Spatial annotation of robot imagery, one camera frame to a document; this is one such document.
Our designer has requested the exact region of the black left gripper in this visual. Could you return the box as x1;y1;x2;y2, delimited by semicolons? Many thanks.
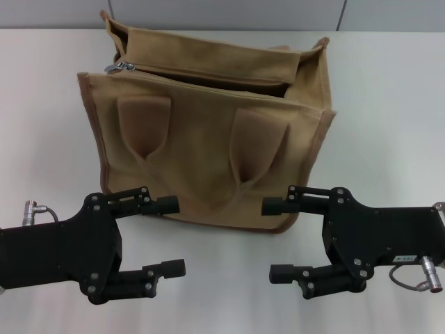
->
0;185;186;306

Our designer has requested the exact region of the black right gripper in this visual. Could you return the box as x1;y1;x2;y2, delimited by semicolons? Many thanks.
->
261;185;445;301

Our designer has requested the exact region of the khaki canvas food bag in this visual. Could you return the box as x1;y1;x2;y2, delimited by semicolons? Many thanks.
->
76;15;337;238

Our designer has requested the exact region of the silver metal zipper pull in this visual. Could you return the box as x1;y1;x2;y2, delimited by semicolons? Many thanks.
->
104;61;136;74

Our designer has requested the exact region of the right gripper cable with connector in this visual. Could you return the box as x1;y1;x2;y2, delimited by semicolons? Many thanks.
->
388;255;443;290

